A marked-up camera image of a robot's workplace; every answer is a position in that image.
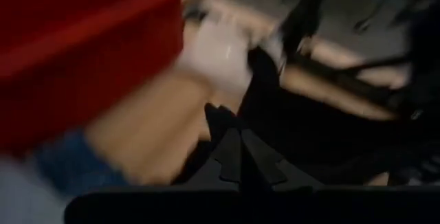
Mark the red plastic bin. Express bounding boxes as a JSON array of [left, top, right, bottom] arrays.
[[0, 0, 188, 158]]

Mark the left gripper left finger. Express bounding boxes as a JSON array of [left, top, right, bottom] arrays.
[[192, 127, 241, 189]]

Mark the light grey garment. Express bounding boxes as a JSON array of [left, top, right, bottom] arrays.
[[0, 155, 73, 224]]

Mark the blue plaid shirt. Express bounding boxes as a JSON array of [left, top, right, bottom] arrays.
[[34, 131, 131, 197]]

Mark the black knit garment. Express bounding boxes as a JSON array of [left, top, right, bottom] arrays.
[[171, 45, 440, 188]]

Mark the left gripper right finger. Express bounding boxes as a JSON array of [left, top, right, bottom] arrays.
[[242, 129, 324, 190]]

